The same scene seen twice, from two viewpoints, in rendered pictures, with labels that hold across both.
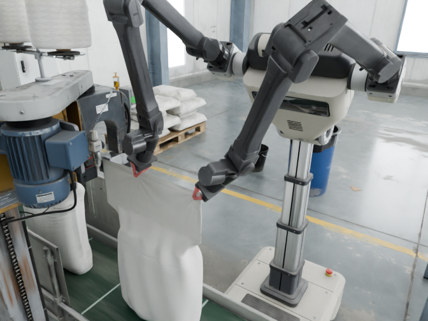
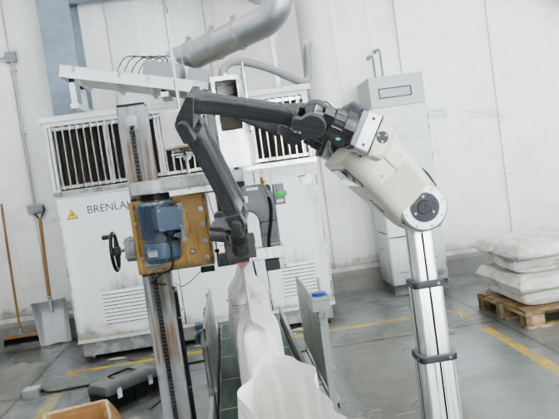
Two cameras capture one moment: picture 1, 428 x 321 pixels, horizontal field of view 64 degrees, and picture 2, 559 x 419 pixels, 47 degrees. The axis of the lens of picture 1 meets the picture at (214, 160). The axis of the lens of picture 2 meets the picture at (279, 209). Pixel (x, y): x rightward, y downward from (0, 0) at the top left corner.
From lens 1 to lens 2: 1.89 m
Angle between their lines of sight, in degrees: 54
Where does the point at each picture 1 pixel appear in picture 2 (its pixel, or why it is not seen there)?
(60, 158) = (155, 222)
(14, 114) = (135, 191)
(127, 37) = not seen: hidden behind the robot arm
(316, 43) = (181, 116)
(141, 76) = not seen: hidden behind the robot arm
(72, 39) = (176, 140)
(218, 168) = (215, 225)
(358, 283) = not seen: outside the picture
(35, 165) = (148, 229)
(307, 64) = (180, 130)
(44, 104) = (150, 184)
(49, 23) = (165, 132)
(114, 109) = (255, 202)
